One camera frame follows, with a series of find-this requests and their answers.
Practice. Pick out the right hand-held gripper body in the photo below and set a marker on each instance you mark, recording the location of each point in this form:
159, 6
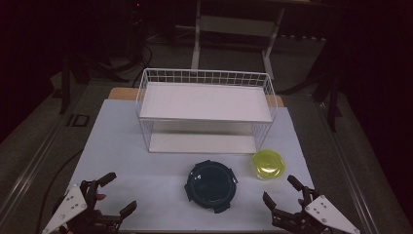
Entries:
328, 213

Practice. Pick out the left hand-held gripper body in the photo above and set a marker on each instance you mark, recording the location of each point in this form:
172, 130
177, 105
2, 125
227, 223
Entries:
69, 204

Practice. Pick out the yellow-green lidded plastic container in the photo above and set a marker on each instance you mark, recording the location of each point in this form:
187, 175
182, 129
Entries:
268, 164

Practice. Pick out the person's left hand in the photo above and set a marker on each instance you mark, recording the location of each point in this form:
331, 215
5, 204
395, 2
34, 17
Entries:
101, 196

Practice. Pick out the person's right hand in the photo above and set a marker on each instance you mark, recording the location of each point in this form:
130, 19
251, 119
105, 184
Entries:
300, 202

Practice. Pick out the black floor socket box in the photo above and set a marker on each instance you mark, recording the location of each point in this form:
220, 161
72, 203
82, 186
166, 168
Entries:
78, 120

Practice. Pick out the black metal stand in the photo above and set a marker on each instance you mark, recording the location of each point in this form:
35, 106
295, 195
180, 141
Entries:
332, 91

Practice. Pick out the dark device with red light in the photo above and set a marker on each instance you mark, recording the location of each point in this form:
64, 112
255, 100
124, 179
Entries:
138, 29

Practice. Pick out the metal floor rail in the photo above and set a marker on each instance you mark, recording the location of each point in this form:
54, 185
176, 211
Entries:
350, 182
32, 165

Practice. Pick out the white desk frame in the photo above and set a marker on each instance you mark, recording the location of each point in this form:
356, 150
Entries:
237, 26

